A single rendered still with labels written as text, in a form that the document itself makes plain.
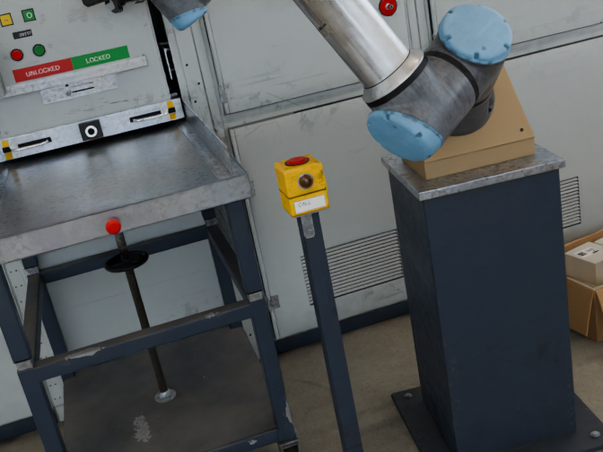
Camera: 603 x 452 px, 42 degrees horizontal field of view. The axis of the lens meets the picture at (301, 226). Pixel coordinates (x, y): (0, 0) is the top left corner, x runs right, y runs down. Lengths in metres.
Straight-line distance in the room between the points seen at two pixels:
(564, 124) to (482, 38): 1.27
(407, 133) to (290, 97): 0.94
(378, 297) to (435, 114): 1.27
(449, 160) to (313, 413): 0.94
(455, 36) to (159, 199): 0.70
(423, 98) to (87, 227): 0.75
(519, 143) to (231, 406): 1.01
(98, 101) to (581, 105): 1.60
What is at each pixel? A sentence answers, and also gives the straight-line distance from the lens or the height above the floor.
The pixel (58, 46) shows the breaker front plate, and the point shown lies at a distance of 2.33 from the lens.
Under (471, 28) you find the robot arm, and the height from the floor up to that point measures 1.08.
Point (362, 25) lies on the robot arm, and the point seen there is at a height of 1.14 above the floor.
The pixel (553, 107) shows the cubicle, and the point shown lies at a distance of 2.83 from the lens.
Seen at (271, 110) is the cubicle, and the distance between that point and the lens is 2.44.
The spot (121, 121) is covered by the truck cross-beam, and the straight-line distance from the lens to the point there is 2.35.
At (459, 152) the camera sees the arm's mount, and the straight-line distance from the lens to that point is 1.81.
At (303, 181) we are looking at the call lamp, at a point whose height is 0.87.
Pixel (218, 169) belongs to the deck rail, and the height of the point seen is 0.85.
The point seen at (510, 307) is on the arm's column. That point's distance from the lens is 1.92.
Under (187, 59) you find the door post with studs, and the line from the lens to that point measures 2.37.
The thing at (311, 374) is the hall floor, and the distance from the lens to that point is 2.56.
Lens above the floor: 1.34
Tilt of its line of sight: 21 degrees down
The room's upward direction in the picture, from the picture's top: 11 degrees counter-clockwise
